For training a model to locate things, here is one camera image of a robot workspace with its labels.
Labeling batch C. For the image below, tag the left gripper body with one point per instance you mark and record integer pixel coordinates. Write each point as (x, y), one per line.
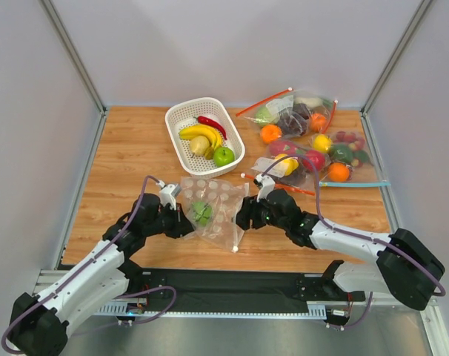
(177, 223)

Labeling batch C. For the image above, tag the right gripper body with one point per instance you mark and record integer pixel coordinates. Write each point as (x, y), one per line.
(252, 213)

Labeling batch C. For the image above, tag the green fake fruit black stripe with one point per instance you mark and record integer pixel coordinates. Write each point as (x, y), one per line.
(202, 213)

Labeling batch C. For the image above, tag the clear dotted zip bag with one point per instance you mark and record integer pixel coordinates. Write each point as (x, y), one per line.
(225, 199)

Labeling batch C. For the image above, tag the green fake apple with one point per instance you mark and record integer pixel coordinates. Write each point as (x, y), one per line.
(223, 156)

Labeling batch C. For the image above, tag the yellow fake pear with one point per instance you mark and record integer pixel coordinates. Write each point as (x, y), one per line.
(199, 145)

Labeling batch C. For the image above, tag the yellow fake banana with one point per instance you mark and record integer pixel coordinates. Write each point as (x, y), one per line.
(211, 134)

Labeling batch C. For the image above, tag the red fake chili pepper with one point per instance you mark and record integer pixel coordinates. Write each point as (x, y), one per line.
(212, 123)

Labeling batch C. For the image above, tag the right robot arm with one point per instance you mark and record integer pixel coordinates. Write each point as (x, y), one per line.
(398, 264)

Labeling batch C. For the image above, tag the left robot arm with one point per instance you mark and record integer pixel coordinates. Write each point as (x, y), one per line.
(42, 324)

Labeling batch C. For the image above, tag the middle zip bag red seal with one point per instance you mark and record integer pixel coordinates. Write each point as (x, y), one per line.
(294, 173)

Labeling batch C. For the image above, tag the zip bag red seal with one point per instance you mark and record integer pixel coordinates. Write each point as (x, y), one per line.
(295, 112)
(294, 173)

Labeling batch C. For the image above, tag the loose orange fake fruit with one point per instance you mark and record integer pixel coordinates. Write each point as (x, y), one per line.
(270, 133)

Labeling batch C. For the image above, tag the right zip bag blue seal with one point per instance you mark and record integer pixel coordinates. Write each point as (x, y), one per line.
(348, 161)

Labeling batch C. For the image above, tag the back zip bag red seal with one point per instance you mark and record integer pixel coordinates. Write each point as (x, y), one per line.
(295, 112)

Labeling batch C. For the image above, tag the white perforated plastic basket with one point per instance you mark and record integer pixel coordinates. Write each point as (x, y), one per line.
(183, 115)

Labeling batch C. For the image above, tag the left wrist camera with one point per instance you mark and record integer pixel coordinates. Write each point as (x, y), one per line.
(168, 194)

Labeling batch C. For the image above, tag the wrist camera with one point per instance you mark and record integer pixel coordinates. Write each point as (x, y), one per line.
(265, 184)
(168, 194)

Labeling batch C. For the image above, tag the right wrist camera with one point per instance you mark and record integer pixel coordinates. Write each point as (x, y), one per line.
(265, 184)

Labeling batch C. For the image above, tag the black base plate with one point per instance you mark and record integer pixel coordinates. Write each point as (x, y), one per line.
(201, 291)

